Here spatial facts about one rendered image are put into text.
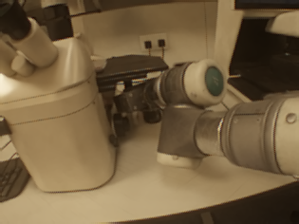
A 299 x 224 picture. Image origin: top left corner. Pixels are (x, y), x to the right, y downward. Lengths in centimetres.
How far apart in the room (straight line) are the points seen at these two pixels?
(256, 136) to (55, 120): 29
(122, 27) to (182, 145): 86
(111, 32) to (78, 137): 79
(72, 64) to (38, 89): 7
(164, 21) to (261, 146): 95
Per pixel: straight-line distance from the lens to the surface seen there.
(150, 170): 45
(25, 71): 34
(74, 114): 33
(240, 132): 21
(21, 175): 56
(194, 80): 31
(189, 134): 28
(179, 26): 110
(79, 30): 70
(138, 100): 44
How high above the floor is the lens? 106
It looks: 27 degrees down
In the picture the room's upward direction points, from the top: 8 degrees counter-clockwise
